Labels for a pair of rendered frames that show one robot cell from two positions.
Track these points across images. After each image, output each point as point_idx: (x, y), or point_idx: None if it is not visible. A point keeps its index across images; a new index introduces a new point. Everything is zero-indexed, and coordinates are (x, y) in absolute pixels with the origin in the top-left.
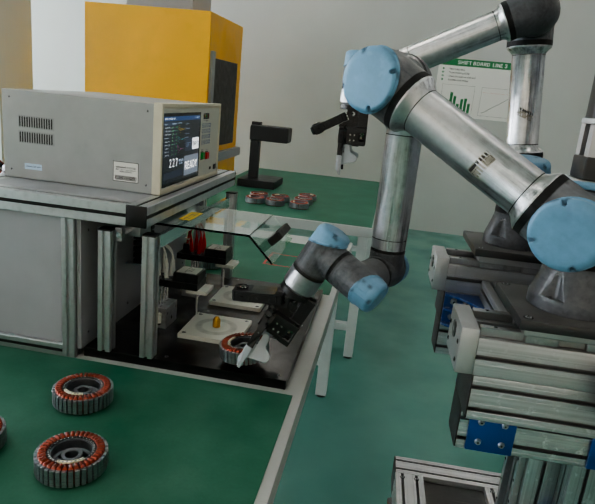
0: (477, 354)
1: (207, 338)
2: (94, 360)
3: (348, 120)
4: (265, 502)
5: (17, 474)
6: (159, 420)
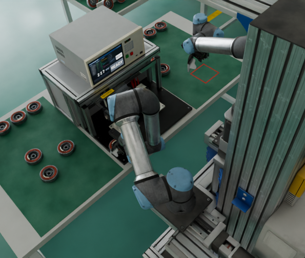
0: None
1: None
2: (81, 129)
3: None
4: (82, 207)
5: (39, 172)
6: (79, 165)
